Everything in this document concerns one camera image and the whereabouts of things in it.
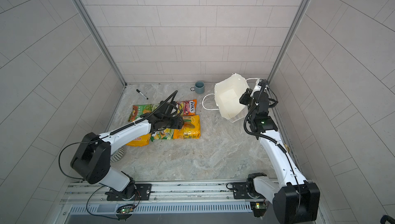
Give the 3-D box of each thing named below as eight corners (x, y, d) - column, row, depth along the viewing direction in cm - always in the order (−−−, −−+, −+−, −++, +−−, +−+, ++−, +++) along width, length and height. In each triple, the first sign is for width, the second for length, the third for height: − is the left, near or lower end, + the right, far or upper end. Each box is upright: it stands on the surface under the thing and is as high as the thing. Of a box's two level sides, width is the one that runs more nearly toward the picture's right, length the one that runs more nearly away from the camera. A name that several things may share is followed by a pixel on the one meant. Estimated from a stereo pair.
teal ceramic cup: (194, 93, 113) (194, 87, 108) (195, 87, 117) (194, 80, 112) (204, 93, 113) (204, 87, 108) (204, 87, 117) (204, 80, 112)
